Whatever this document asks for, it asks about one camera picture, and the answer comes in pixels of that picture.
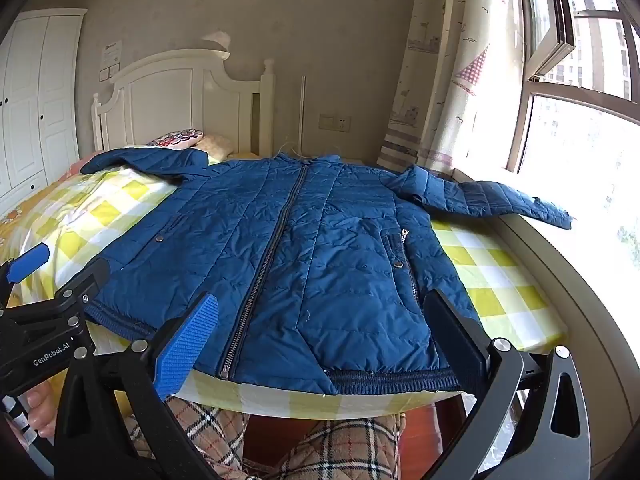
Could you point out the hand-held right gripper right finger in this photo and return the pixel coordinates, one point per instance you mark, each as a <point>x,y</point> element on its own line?
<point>452,335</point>

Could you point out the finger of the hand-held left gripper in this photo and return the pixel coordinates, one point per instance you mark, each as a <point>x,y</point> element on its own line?
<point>27,260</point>
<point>92,277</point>

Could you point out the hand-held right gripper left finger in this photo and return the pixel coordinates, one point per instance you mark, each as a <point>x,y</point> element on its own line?
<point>192,340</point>

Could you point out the blue quilted jacket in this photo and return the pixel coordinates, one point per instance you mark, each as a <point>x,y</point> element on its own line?
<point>310,240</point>

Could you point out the person's left hand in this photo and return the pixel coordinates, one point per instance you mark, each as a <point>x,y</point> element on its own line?
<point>42,405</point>

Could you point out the orange patterned quilt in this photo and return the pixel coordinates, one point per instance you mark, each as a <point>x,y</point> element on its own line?
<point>20,215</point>

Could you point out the yellow checked bed sheet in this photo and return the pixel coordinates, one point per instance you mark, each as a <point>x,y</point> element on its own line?
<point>100,205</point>

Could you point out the person's plaid trousers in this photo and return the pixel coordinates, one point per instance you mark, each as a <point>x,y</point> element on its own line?
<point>340,450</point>

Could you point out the patterned pillow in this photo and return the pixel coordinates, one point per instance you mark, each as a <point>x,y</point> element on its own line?
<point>175,138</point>

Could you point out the white wardrobe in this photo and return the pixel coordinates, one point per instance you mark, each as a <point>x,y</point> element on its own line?
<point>30,95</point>

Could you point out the beige pillow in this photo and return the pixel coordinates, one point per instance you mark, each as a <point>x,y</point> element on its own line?
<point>217,146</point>

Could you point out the white wooden headboard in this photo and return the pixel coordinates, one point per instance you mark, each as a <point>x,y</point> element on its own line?
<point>165,95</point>

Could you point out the window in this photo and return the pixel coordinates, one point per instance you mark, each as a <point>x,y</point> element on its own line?
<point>575,135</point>

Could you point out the thin white pole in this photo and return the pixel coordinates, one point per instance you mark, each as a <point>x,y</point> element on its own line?
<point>302,110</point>

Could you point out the printed curtain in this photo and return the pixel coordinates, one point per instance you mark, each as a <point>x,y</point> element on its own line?
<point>450,60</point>

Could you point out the wall socket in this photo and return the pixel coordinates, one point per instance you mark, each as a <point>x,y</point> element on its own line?
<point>335,122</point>

